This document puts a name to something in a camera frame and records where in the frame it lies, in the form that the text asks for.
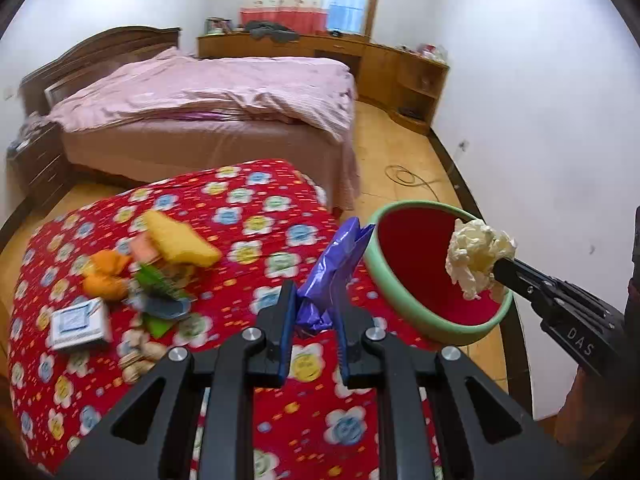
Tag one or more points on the yellow sponge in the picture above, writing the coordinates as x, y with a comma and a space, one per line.
180, 242

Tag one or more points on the small white box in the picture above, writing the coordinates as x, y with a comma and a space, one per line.
80, 325

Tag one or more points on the purple plastic wrapper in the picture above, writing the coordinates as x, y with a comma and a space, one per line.
330, 270

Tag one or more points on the person's right forearm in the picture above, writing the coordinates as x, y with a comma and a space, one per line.
590, 410

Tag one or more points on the pink paper piece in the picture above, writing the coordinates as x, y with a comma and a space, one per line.
142, 247

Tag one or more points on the dark grey clothes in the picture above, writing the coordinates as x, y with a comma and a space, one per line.
272, 31

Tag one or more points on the green and red bin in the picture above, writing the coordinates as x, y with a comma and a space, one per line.
415, 260

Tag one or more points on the white tissue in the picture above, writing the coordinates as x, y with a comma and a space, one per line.
475, 255

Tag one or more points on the small items on cabinet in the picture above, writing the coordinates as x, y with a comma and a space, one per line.
432, 52

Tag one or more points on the black device in shelf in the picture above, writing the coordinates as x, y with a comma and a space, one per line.
411, 111

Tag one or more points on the light green paper piece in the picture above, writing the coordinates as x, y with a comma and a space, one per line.
160, 327

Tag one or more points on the green striped wrapper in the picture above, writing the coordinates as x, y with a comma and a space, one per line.
155, 280

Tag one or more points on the clutter on nightstand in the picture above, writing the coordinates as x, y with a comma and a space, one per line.
27, 132

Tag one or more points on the white wall switch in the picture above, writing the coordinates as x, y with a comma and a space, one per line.
8, 92

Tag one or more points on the long wooden desk cabinet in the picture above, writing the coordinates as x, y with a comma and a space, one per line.
385, 67

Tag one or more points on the blue plastic lid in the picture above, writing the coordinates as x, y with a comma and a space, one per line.
165, 307

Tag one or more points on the dark wooden nightstand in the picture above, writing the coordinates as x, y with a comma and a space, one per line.
42, 170

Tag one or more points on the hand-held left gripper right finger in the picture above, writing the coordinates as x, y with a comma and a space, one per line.
343, 342

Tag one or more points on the pink blanket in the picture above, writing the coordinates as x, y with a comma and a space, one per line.
200, 85

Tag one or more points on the red floral cloth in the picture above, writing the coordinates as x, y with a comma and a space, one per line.
250, 240

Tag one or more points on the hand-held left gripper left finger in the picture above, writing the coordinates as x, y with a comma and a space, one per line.
287, 332

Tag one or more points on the dark wooden bed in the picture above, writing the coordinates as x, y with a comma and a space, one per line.
210, 150

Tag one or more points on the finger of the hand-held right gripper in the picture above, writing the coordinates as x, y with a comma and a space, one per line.
525, 271
515, 287

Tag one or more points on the pile of peanut shells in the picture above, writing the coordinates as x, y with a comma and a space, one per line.
140, 357

